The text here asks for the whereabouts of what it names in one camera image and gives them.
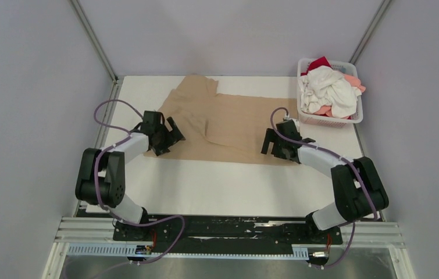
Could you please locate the white plastic laundry basket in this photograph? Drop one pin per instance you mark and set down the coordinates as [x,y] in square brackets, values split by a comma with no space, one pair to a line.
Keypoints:
[343,67]

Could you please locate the red t-shirt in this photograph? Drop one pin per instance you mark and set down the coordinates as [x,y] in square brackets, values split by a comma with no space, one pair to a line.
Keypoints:
[316,64]

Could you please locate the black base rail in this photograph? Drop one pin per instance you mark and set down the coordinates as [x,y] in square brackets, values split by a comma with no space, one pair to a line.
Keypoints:
[230,235]

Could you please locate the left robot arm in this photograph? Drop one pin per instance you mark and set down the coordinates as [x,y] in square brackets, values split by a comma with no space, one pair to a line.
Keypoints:
[102,175]

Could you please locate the aluminium frame post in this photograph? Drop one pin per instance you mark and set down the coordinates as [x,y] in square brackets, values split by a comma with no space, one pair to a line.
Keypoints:
[88,29]
[371,29]

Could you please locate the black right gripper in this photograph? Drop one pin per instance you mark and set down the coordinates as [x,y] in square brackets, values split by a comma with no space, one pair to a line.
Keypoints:
[270,138]

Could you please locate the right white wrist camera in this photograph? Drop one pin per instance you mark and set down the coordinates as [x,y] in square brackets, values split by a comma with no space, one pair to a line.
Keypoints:
[295,121]

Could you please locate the left aluminium frame post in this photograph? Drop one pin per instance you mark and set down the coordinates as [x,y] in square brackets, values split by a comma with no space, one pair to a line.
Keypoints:
[88,29]

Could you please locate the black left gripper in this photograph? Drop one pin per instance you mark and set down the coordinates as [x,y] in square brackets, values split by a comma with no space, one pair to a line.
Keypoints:
[160,150]

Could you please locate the pink t-shirt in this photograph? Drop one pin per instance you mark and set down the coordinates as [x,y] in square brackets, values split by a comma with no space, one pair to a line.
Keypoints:
[338,96]

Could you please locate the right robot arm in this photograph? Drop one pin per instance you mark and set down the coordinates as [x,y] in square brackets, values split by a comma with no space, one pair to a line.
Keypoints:
[357,187]

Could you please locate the white crumpled t-shirt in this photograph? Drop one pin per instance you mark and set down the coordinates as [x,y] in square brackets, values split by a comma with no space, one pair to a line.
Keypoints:
[311,83]

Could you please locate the right aluminium frame post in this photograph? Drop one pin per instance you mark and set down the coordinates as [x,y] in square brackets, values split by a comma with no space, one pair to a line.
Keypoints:
[371,29]

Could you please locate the beige t-shirt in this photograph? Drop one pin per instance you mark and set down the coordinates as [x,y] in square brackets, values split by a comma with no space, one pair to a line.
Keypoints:
[220,127]

